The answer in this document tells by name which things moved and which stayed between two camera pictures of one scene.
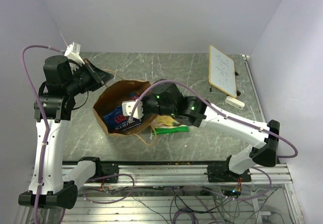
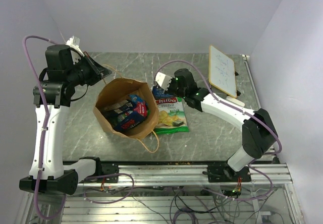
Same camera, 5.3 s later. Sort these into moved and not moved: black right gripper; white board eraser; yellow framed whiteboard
Moved: black right gripper
Not moved: yellow framed whiteboard; white board eraser
